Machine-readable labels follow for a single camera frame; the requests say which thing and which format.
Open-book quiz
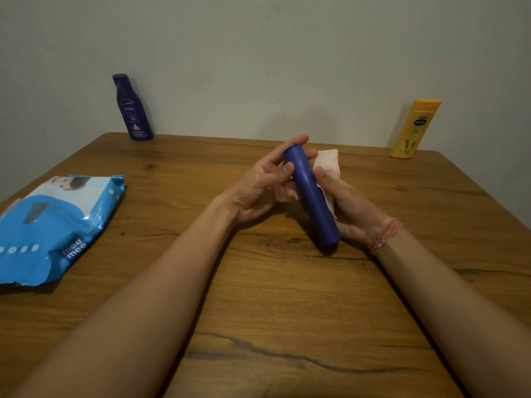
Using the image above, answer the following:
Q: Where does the blue cylindrical bottle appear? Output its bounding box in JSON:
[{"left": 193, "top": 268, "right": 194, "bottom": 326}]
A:
[{"left": 283, "top": 143, "right": 342, "bottom": 247}]

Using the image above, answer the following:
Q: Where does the dark blue lotion bottle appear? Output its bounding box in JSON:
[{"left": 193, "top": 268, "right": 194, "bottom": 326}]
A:
[{"left": 112, "top": 73, "right": 153, "bottom": 142}]

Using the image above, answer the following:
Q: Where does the person's left forearm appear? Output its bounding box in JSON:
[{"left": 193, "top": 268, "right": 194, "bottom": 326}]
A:
[{"left": 7, "top": 194, "right": 240, "bottom": 398}]

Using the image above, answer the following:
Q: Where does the person's right forearm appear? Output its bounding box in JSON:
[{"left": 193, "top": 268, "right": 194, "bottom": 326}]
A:
[{"left": 373, "top": 227, "right": 531, "bottom": 398}]

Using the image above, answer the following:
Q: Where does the person's right hand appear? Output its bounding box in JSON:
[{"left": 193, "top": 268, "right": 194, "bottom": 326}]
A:
[{"left": 313, "top": 166, "right": 394, "bottom": 246}]

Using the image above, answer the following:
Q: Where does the person's left hand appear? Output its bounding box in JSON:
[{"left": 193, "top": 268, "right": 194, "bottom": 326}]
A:
[{"left": 215, "top": 134, "right": 319, "bottom": 224}]

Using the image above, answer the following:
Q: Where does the blue wet wipes pack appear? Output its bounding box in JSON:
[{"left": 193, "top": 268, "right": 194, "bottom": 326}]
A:
[{"left": 0, "top": 174, "right": 126, "bottom": 287}]

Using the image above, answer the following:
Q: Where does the yellow lotion bottle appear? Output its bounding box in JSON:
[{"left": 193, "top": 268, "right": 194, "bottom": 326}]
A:
[{"left": 389, "top": 99, "right": 442, "bottom": 159}]

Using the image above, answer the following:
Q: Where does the white wet wipe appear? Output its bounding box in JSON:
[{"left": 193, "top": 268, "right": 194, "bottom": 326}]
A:
[{"left": 274, "top": 148, "right": 342, "bottom": 219}]

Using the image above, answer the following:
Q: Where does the pink thread bracelet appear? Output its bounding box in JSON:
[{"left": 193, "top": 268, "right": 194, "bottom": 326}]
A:
[{"left": 368, "top": 218, "right": 404, "bottom": 256}]

